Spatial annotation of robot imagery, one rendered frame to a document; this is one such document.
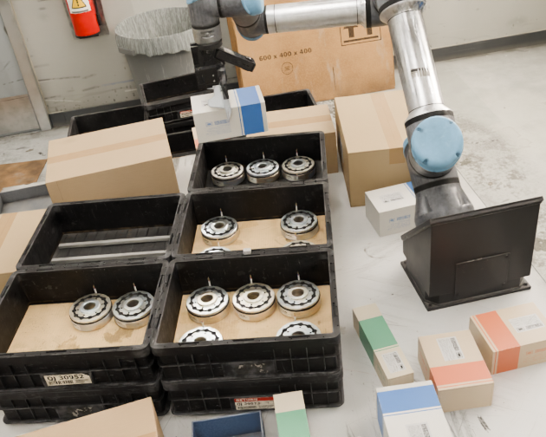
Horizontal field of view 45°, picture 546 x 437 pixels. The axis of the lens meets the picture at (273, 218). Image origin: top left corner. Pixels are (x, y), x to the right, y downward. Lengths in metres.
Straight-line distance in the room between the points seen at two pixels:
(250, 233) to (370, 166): 0.46
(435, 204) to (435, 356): 0.37
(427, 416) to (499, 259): 0.50
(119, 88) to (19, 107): 0.67
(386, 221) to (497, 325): 0.51
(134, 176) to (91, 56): 2.49
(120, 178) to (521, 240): 1.21
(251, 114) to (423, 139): 0.52
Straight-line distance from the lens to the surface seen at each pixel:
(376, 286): 1.82
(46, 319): 1.74
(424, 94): 1.60
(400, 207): 1.96
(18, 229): 2.06
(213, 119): 1.84
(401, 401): 1.43
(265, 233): 1.82
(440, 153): 1.55
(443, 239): 1.62
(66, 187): 2.18
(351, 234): 2.00
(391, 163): 2.06
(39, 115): 4.74
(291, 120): 2.33
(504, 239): 1.70
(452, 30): 4.95
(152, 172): 2.16
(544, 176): 3.65
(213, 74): 1.82
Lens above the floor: 1.90
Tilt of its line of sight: 35 degrees down
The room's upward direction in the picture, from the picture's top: 8 degrees counter-clockwise
